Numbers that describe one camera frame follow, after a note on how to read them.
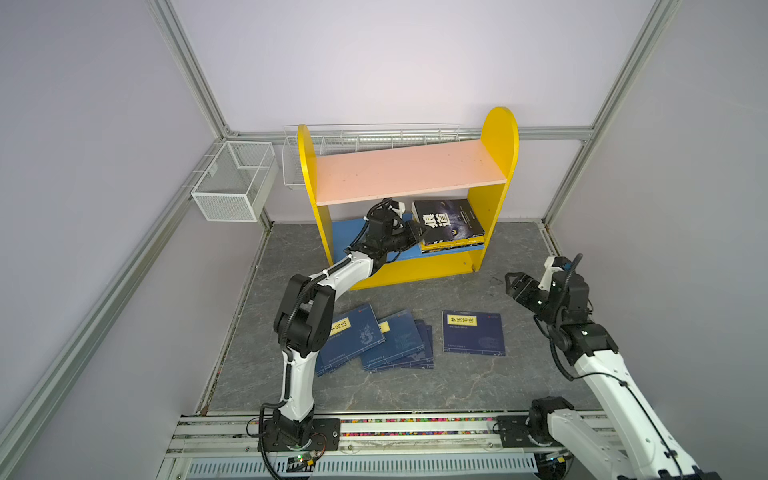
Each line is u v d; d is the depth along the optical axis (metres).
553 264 0.69
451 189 0.74
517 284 0.69
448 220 0.94
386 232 0.75
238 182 0.99
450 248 0.93
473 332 0.91
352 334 0.86
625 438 0.44
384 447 0.73
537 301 0.65
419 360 0.84
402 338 0.87
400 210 0.86
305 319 0.53
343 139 0.94
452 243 0.92
